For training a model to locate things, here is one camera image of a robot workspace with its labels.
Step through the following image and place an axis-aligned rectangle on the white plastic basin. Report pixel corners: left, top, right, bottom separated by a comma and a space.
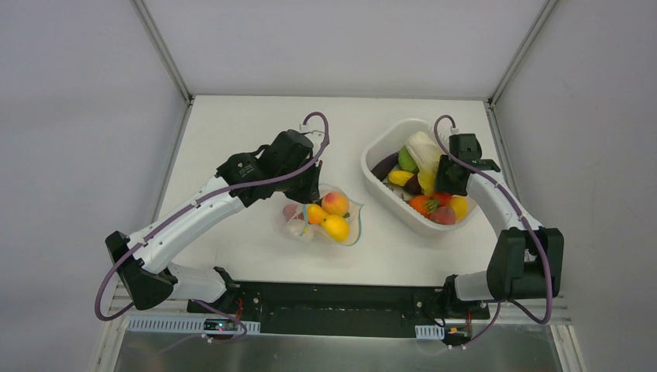
360, 119, 493, 239

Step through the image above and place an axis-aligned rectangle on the dark purple plum toy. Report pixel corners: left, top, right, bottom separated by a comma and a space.
403, 174, 423, 196

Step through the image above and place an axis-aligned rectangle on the purple eggplant toy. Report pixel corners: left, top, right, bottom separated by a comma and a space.
371, 152, 399, 181

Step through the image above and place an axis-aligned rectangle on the light green fruit toy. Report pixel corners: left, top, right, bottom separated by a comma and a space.
397, 146, 419, 174

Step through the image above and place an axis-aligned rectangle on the yellow orange mango toy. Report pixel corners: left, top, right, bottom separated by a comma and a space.
306, 204, 329, 226

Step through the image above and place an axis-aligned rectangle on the small orange tangerine toy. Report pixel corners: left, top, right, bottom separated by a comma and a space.
408, 195, 441, 219

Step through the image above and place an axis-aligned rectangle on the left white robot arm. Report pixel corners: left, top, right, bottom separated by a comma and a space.
105, 129, 329, 314

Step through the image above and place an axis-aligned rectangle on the red apple toy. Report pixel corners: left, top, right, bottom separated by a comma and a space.
282, 204, 304, 222

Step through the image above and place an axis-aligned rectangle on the yellow napa cabbage toy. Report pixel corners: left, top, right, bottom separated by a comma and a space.
405, 132, 444, 196

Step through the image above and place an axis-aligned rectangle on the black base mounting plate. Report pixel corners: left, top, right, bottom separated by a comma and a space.
187, 280, 452, 340

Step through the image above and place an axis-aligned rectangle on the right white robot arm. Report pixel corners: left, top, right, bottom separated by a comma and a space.
435, 134, 564, 318

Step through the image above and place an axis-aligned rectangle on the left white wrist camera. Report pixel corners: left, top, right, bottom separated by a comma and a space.
299, 122, 327, 150

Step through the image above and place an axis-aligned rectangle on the clear zip top bag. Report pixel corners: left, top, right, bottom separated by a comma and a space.
282, 184, 363, 246

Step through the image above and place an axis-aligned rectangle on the yellow corn toy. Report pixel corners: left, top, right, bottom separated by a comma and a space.
387, 170, 415, 187

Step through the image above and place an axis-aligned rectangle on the pink peach toy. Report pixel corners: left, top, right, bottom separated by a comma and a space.
429, 206, 457, 226

